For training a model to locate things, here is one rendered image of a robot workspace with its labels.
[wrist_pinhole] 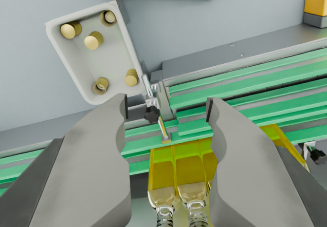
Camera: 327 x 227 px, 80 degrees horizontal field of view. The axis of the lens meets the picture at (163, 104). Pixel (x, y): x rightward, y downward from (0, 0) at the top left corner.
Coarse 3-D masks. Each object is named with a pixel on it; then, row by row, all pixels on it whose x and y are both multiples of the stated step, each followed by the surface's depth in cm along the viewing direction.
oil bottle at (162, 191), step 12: (156, 156) 44; (168, 156) 43; (156, 168) 41; (168, 168) 40; (156, 180) 39; (168, 180) 38; (156, 192) 36; (168, 192) 36; (156, 204) 36; (168, 204) 35; (180, 204) 38
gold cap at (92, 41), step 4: (92, 32) 49; (96, 32) 49; (88, 36) 46; (92, 36) 46; (96, 36) 48; (100, 36) 49; (88, 40) 47; (92, 40) 47; (96, 40) 47; (100, 40) 49; (88, 44) 47; (92, 44) 47; (96, 44) 47; (100, 44) 50; (92, 48) 48; (96, 48) 48
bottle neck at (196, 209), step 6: (192, 204) 34; (198, 204) 34; (192, 210) 33; (198, 210) 33; (204, 210) 34; (192, 216) 33; (198, 216) 32; (204, 216) 33; (192, 222) 32; (198, 222) 31; (204, 222) 32
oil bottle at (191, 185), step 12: (180, 144) 45; (192, 144) 44; (180, 156) 42; (192, 156) 41; (180, 168) 39; (192, 168) 39; (180, 180) 37; (192, 180) 36; (204, 180) 36; (180, 192) 36; (192, 192) 35; (204, 192) 35; (204, 204) 35
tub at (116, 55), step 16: (64, 16) 42; (80, 16) 42; (96, 16) 48; (48, 32) 43; (112, 32) 50; (64, 48) 47; (80, 48) 52; (112, 48) 52; (128, 48) 45; (64, 64) 47; (80, 64) 52; (96, 64) 55; (112, 64) 55; (128, 64) 55; (80, 80) 51; (96, 80) 57; (112, 80) 57; (96, 96) 55; (112, 96) 53; (128, 96) 52
